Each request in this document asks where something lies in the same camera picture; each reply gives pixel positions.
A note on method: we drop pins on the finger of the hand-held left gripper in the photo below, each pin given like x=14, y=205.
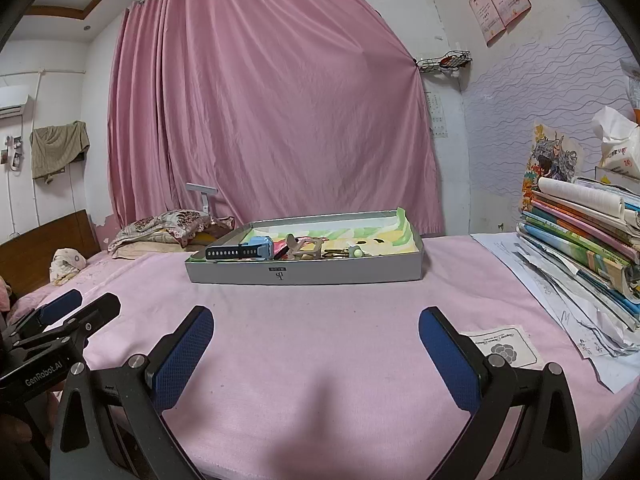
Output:
x=95, y=312
x=60, y=305

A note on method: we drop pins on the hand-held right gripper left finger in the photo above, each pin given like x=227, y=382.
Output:
x=182, y=360

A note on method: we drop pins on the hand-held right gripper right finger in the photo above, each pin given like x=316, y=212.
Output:
x=450, y=360

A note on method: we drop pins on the grey shallow box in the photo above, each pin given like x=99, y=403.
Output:
x=300, y=272

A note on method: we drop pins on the beige hair claw clip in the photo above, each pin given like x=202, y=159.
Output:
x=305, y=249

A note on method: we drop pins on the white printed cloth bundle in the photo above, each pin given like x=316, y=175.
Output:
x=65, y=262

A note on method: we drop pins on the bed with pink sheet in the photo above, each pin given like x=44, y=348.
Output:
x=100, y=270

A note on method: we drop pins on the white printed card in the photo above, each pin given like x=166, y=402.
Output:
x=500, y=347

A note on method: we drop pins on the wooden headboard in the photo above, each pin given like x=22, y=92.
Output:
x=45, y=240

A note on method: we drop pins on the beige pillow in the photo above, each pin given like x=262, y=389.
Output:
x=140, y=249

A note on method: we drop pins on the floral pillows pile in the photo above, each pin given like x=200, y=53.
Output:
x=170, y=222

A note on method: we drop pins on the pile of white paper sheets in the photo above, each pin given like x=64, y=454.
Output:
x=545, y=290

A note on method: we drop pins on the yellow cushion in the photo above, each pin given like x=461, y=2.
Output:
x=202, y=237

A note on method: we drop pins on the green round ornament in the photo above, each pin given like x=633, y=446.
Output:
x=356, y=251

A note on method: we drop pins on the colourful printed paper lining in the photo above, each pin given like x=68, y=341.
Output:
x=380, y=232

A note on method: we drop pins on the small red accessory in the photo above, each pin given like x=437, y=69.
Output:
x=280, y=247

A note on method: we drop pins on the olive hanging cloth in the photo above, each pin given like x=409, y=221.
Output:
x=57, y=147

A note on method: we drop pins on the white desk lamp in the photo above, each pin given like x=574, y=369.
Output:
x=202, y=195

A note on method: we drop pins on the stack of books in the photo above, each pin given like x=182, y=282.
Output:
x=575, y=240

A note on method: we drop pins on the white air conditioner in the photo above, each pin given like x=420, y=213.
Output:
x=12, y=100

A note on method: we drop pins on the pink curtain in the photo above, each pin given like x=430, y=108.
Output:
x=275, y=110

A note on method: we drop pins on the white tissue pack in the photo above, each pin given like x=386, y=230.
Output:
x=620, y=145

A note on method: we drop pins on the white wall hanger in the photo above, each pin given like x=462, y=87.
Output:
x=15, y=157

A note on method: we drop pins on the colourful figure wall poster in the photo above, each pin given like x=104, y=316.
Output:
x=547, y=160

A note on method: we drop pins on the white wall calendar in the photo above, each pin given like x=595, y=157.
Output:
x=437, y=115

